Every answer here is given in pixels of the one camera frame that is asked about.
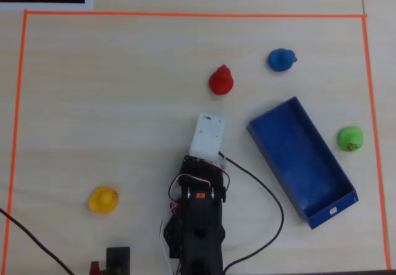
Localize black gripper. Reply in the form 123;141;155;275
181;154;226;181

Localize blue rubber duck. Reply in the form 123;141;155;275
268;48;298;72

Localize red rubber duck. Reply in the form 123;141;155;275
209;64;234;96

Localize blue rectangular plastic box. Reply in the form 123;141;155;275
246;96;359;230

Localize yellow rubber duck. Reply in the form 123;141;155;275
87;186;119;215

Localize green rubber duck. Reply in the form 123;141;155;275
337;126;364;152

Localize black clamp block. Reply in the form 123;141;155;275
106;247;131;275

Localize long orange tape strip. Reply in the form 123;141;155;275
23;9;368;19

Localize white camera housing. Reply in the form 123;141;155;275
189;111;228;169

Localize white and red arm wires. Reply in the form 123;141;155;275
159;159;231;275

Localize thick black camera cable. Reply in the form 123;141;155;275
218;151;285;274

